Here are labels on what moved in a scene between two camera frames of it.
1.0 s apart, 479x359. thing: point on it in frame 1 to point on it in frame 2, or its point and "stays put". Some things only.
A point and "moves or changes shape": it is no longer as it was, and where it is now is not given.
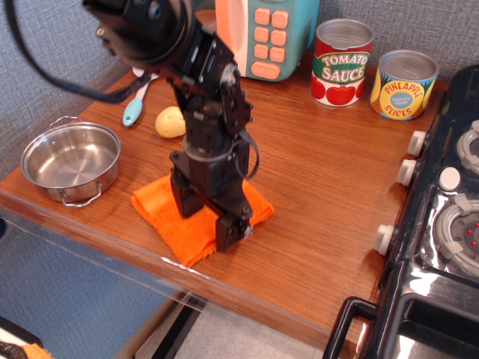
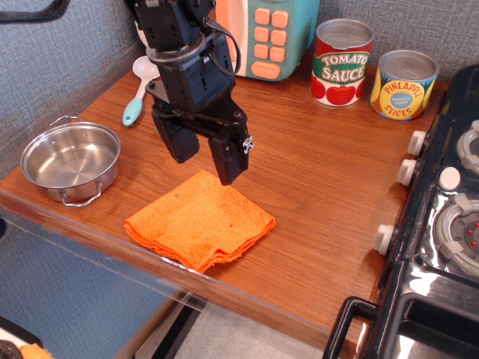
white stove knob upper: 416,143 stays put
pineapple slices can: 403,85 stays put
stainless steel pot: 72,160 stays put
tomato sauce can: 342,52 stays put
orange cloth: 194,238 moves or changes shape
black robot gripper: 212,176 to 197,87
